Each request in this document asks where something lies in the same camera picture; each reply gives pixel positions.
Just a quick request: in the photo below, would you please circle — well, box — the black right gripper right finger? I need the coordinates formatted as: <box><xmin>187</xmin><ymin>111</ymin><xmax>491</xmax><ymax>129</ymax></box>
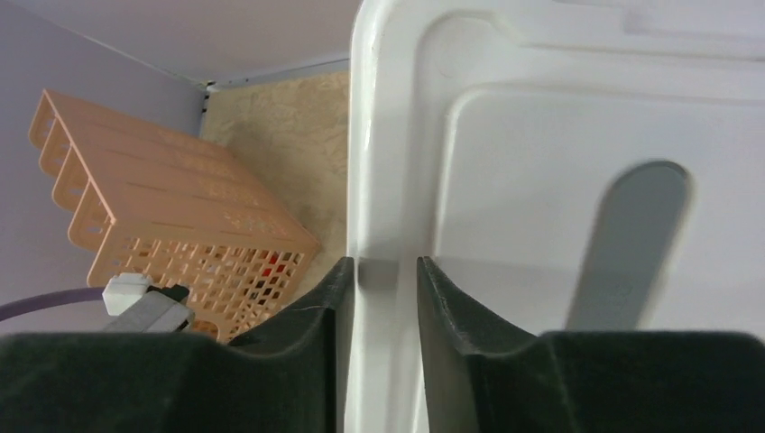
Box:
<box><xmin>417</xmin><ymin>257</ymin><xmax>764</xmax><ymax>432</ymax></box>

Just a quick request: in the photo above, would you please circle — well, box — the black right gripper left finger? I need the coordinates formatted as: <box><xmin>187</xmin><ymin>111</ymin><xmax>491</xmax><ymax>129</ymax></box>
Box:
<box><xmin>1</xmin><ymin>257</ymin><xmax>355</xmax><ymax>432</ymax></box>

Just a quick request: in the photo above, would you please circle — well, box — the white plastic bin lid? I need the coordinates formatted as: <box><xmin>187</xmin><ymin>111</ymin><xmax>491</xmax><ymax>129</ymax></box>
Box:
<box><xmin>344</xmin><ymin>1</ymin><xmax>764</xmax><ymax>432</ymax></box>

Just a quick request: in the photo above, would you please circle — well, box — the orange perforated file organizer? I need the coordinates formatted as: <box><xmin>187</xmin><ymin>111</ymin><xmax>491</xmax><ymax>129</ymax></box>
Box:
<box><xmin>29</xmin><ymin>89</ymin><xmax>319</xmax><ymax>342</ymax></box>

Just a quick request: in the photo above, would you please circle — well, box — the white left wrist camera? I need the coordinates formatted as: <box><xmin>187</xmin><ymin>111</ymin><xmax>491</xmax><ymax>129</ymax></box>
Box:
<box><xmin>102</xmin><ymin>272</ymin><xmax>195</xmax><ymax>333</ymax></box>

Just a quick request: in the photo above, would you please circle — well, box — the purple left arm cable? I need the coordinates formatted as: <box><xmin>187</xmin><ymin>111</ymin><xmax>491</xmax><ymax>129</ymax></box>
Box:
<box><xmin>0</xmin><ymin>286</ymin><xmax>107</xmax><ymax>324</ymax></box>

